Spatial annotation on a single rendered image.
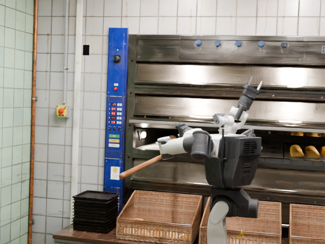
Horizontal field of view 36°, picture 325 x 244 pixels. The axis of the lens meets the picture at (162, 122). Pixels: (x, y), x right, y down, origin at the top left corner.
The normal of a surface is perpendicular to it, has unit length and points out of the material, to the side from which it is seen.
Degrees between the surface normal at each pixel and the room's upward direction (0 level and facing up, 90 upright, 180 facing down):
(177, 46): 90
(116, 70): 90
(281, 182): 70
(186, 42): 90
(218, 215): 90
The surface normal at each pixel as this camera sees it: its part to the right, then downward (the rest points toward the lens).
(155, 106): -0.21, -0.30
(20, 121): 0.97, 0.05
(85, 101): -0.24, 0.04
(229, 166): -0.75, 0.00
